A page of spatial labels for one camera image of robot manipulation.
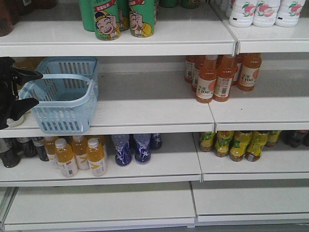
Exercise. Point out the orange vitamin drink bottle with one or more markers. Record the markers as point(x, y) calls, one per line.
point(79, 146)
point(49, 144)
point(96, 157)
point(65, 158)

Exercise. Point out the dark drink bottle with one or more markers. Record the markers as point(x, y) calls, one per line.
point(9, 158)
point(27, 146)
point(40, 149)

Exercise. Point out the yellow lemon tea bottle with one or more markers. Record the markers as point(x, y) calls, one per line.
point(241, 140)
point(223, 139)
point(273, 137)
point(254, 149)
point(206, 141)

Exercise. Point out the orange C100 juice bottle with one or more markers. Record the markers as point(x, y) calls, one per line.
point(250, 70)
point(207, 79)
point(225, 74)

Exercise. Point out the blue sports drink bottle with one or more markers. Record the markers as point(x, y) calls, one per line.
point(155, 141)
point(142, 151)
point(122, 150)

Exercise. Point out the green cartoon drink can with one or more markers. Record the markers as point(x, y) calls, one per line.
point(141, 17)
point(106, 19)

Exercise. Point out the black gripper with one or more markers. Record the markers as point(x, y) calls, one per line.
point(9, 107)

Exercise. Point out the white peach drink bottle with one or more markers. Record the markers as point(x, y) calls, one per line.
point(242, 13)
point(265, 13)
point(289, 12)

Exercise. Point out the black cola bottle red label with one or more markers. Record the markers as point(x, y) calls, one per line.
point(295, 138)

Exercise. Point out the light blue plastic basket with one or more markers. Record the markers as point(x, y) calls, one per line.
point(67, 94)

